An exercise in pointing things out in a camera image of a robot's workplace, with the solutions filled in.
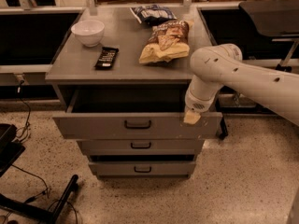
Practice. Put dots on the white ceramic bowl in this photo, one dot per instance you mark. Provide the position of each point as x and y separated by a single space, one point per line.
89 32

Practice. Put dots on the grey middle drawer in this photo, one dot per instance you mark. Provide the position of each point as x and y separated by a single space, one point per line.
140 147

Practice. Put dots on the foam gripper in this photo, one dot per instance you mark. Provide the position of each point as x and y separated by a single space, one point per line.
196 104

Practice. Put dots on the grey top drawer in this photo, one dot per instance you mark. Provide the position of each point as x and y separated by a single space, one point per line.
132 114

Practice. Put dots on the yellow brown chip bag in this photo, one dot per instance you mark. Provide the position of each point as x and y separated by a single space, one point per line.
168 41

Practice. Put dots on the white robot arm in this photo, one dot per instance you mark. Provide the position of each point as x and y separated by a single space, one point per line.
251 176

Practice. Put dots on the grey bottom drawer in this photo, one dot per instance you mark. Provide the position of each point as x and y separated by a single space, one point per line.
124 168

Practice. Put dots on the black office chair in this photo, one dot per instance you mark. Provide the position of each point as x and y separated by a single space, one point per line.
262 30

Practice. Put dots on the blue chip bag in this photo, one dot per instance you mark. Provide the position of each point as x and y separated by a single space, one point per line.
153 14

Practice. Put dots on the grey drawer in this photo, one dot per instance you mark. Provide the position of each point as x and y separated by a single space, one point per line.
124 168
132 114
140 147

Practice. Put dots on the black candy bar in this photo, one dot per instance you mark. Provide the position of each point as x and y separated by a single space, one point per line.
106 58

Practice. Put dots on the grey drawer cabinet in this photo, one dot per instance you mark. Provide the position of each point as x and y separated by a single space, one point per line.
74 70

